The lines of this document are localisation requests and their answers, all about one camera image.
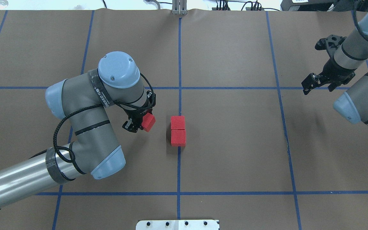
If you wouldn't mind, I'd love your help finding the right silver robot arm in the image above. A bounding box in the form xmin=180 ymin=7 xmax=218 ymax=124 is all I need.
xmin=301 ymin=13 xmax=368 ymax=126

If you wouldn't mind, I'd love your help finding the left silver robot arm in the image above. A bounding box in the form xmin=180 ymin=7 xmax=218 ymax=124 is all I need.
xmin=0 ymin=51 xmax=155 ymax=210

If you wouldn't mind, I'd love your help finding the red block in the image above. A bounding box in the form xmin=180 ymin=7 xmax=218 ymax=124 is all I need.
xmin=170 ymin=116 xmax=186 ymax=130
xmin=170 ymin=129 xmax=186 ymax=147
xmin=141 ymin=113 xmax=156 ymax=132

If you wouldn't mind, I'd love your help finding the brown paper table cover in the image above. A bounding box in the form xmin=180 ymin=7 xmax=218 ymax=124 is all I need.
xmin=0 ymin=9 xmax=368 ymax=230

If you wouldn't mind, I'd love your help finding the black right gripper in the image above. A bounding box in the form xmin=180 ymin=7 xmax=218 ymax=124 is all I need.
xmin=301 ymin=59 xmax=356 ymax=95

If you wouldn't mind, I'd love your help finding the aluminium frame post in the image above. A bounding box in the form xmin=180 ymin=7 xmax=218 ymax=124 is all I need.
xmin=171 ymin=0 xmax=188 ymax=16

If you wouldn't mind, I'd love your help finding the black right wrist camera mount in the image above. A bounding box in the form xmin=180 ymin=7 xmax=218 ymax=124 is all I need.
xmin=314 ymin=34 xmax=346 ymax=58

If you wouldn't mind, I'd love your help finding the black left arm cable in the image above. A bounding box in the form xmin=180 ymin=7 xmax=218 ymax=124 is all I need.
xmin=52 ymin=73 xmax=156 ymax=182

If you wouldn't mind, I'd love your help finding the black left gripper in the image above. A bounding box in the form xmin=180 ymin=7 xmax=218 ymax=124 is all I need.
xmin=122 ymin=91 xmax=156 ymax=133

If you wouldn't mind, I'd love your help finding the white central pedestal column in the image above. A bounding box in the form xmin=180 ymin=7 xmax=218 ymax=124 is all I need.
xmin=135 ymin=219 xmax=220 ymax=230

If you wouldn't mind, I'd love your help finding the black box with label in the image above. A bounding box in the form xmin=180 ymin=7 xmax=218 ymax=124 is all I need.
xmin=280 ymin=0 xmax=335 ymax=12

